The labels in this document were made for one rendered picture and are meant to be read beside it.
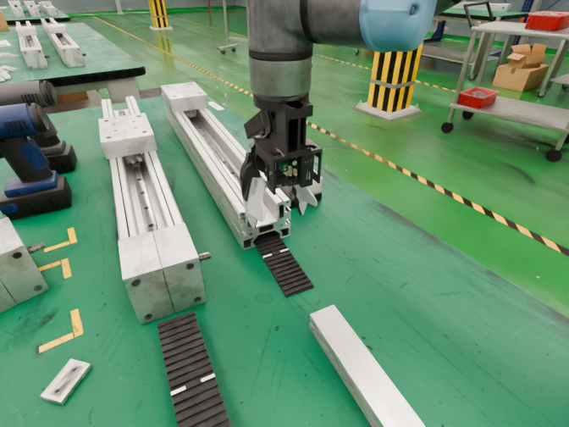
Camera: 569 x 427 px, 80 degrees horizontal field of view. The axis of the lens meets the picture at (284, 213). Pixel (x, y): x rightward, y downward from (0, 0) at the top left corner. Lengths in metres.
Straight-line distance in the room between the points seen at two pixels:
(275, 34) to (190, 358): 0.39
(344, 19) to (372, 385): 0.39
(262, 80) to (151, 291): 0.32
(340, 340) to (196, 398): 0.19
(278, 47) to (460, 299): 0.46
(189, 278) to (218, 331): 0.09
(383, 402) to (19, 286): 0.54
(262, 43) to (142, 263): 0.32
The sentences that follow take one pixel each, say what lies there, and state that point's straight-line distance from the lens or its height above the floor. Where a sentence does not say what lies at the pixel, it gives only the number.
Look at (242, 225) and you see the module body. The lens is 0.60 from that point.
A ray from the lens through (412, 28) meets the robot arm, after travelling 0.35.
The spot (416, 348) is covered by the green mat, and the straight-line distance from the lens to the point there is 0.53.
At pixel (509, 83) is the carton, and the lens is 5.41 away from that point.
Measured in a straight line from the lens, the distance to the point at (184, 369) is 0.46.
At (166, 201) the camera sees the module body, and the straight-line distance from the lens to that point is 0.64.
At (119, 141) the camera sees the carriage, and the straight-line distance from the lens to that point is 0.83.
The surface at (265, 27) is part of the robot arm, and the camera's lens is 0.40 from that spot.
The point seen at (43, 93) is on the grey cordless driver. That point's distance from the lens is 0.99.
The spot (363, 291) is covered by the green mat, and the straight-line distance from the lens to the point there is 0.57.
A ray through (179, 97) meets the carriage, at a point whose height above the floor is 0.90.
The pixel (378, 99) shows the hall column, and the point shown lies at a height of 0.14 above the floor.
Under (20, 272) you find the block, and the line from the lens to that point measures 0.65.
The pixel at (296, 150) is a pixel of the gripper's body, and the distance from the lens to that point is 0.43.
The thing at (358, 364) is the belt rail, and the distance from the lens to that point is 0.46.
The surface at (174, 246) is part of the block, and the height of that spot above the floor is 0.87.
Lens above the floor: 1.20
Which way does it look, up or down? 35 degrees down
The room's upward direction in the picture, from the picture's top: straight up
